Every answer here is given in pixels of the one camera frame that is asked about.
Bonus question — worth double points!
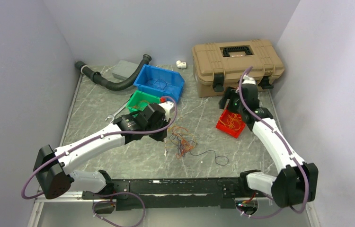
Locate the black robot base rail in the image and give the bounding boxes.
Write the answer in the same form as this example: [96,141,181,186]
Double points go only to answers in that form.
[81,170,269,211]

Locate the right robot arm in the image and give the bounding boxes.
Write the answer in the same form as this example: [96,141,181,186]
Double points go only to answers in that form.
[219,84,319,208]

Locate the silver open-end wrench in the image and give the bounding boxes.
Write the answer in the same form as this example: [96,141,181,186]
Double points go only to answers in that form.
[105,101,129,123]

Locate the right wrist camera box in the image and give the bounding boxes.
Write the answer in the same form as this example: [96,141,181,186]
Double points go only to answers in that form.
[241,76,257,92]

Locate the white pipe elbow fitting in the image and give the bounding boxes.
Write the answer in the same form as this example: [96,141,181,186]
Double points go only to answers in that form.
[176,60,187,69]

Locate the green plastic bin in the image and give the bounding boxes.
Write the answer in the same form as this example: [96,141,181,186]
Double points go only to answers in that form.
[126,90,160,113]

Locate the blue plastic bin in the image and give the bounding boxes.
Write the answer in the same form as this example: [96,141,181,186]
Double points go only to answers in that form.
[133,65,185,103]

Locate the orange wires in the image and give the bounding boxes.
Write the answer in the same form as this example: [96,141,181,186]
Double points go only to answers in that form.
[221,113,244,131]

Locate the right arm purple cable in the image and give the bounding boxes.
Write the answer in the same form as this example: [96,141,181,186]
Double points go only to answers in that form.
[238,66,310,220]

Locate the black corrugated hose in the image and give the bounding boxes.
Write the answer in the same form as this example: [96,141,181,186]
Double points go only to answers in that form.
[74,54,152,92]

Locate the yellow wires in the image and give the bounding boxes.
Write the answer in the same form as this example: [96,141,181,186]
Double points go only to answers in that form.
[132,99,151,111]

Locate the tan plastic toolbox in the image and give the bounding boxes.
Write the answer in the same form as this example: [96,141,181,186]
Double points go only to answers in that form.
[192,39,285,97]

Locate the grey rectangular block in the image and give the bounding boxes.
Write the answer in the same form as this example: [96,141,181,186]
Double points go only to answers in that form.
[112,60,139,80]

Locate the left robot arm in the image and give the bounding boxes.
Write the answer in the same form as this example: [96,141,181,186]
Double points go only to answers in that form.
[34,101,176,200]

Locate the red plastic bin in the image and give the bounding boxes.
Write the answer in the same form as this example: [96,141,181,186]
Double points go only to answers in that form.
[215,110,246,139]

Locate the coloured wire bundle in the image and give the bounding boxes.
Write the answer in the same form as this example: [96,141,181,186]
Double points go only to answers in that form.
[164,124,230,166]

